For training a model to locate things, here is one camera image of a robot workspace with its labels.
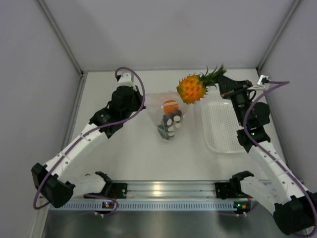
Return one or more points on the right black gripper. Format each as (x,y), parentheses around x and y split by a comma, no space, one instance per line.
(229,88)

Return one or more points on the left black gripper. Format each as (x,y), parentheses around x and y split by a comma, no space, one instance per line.
(139,99)

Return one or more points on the clear polka dot zip bag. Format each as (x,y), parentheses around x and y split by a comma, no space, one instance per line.
(154,102)

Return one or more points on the fake orange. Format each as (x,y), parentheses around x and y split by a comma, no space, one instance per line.
(170,106)

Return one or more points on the fake pineapple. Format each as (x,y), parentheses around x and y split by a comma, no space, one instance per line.
(194,87)

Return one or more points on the fake dark purple fruit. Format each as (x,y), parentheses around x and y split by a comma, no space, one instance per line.
(169,124)

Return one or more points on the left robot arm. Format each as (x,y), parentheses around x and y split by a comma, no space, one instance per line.
(53,180)

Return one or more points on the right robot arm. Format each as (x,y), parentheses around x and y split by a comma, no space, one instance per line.
(292,205)

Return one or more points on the white perforated plastic basket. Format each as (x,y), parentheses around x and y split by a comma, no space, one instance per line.
(220,125)

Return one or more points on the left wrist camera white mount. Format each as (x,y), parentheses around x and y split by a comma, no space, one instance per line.
(125,79)

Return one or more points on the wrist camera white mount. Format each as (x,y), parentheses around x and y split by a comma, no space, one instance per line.
(125,79)
(262,84)

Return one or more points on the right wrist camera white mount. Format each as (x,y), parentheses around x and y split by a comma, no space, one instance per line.
(262,84)

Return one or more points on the right aluminium frame post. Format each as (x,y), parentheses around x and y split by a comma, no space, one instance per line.
(291,11)

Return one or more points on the aluminium frame post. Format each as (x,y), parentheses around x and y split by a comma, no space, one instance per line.
(291,11)
(63,41)

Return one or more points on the left aluminium frame post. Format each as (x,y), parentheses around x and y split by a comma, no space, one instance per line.
(63,41)

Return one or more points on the aluminium mounting rail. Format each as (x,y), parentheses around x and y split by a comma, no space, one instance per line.
(158,189)

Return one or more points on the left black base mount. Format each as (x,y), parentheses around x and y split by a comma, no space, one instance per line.
(113,190)

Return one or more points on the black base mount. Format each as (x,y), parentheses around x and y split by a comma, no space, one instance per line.
(226,190)
(113,190)

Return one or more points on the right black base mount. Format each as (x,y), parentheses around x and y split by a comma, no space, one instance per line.
(226,190)

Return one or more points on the white slotted cable duct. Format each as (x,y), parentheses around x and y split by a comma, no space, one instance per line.
(159,205)

